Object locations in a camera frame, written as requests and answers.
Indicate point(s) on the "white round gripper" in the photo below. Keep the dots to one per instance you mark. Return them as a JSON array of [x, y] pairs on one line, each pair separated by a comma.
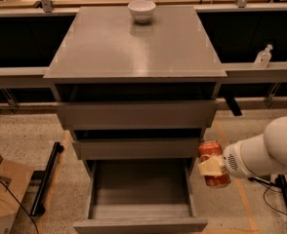
[[233, 160]]

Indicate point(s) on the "red coke can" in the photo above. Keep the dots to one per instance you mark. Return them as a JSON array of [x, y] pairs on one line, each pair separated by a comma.
[[205, 151]]

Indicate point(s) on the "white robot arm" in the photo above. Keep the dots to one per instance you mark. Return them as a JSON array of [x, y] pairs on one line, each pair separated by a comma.
[[275, 139]]

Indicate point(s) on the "grey middle drawer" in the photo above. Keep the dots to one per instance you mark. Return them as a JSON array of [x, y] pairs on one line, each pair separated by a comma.
[[111, 149]]

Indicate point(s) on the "grey top drawer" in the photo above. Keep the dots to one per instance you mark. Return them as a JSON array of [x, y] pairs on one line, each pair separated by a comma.
[[175, 114]]

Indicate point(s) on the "grey open bottom drawer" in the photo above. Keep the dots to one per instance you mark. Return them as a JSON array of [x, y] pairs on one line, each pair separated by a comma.
[[146, 196]]

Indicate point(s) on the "grey drawer cabinet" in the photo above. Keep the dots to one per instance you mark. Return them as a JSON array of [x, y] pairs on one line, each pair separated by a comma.
[[108, 39]]

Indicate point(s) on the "small black floor device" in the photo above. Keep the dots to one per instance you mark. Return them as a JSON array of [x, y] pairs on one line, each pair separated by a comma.
[[261, 179]]

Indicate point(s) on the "clear sanitizer pump bottle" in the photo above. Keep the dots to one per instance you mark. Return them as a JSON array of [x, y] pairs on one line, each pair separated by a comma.
[[263, 57]]

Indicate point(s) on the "white ceramic bowl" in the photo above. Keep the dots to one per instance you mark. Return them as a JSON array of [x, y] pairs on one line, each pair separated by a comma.
[[141, 10]]

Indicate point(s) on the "black metal floor bar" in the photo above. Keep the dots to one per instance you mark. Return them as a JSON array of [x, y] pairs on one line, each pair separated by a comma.
[[44, 178]]

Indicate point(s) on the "brown cardboard box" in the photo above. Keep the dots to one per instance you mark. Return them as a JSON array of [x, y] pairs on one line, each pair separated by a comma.
[[14, 180]]

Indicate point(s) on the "grey metal shelf rail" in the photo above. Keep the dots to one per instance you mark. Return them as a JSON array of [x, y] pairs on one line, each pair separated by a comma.
[[33, 77]]

